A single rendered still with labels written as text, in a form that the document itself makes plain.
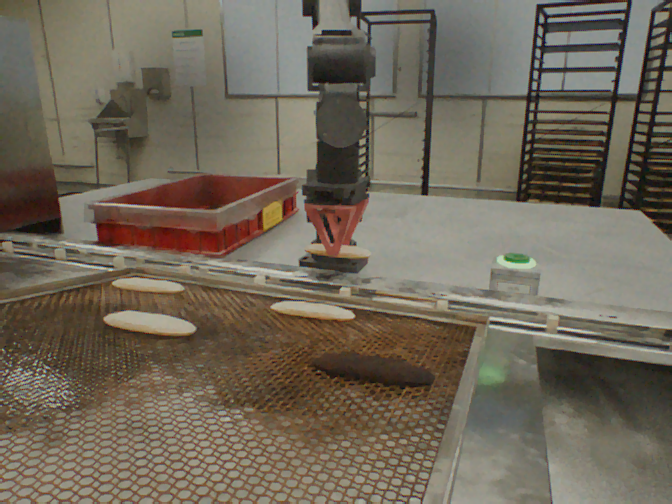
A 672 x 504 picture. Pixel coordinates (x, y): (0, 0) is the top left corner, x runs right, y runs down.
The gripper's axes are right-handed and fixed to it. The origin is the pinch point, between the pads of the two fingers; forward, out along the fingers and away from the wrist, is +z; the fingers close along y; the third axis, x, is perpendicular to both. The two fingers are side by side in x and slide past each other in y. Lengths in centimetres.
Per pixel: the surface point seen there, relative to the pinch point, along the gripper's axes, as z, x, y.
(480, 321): 4.4, -20.6, -9.1
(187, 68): -62, 347, 440
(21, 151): -10, 80, 15
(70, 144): 29, 548, 443
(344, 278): 7.2, 1.3, 6.6
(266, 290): 4.3, 6.6, -9.0
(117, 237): 8, 57, 17
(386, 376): 0.9, -15.0, -30.0
